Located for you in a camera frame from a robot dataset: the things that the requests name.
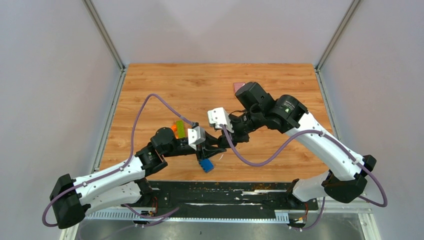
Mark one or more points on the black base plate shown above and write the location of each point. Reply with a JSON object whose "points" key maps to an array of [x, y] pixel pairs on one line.
{"points": [[208, 199]]}

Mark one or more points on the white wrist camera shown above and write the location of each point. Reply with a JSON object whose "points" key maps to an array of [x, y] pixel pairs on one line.
{"points": [[196, 136], [218, 119]]}

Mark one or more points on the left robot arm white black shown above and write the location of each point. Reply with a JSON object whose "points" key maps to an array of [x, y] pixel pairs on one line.
{"points": [[72, 199]]}

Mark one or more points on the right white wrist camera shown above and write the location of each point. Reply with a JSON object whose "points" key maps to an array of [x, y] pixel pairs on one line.
{"points": [[218, 119]]}

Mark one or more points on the slotted white cable duct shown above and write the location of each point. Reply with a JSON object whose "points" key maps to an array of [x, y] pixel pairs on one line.
{"points": [[121, 214]]}

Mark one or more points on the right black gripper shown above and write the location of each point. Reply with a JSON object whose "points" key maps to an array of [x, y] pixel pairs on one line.
{"points": [[236, 136]]}

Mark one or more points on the orange green toy block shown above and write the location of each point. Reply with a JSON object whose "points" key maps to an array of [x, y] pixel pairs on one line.
{"points": [[179, 130]]}

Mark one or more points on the blue toy brick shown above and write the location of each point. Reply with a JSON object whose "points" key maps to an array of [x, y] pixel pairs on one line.
{"points": [[206, 165]]}

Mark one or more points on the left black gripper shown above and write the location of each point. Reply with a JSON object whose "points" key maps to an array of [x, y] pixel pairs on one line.
{"points": [[205, 150]]}

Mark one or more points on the red white card box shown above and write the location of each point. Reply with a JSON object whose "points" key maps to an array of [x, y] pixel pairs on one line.
{"points": [[237, 86]]}

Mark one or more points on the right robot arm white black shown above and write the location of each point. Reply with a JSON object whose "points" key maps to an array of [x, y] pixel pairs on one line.
{"points": [[345, 179]]}

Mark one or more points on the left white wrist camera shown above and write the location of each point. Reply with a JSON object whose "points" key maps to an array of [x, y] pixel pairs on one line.
{"points": [[196, 136]]}

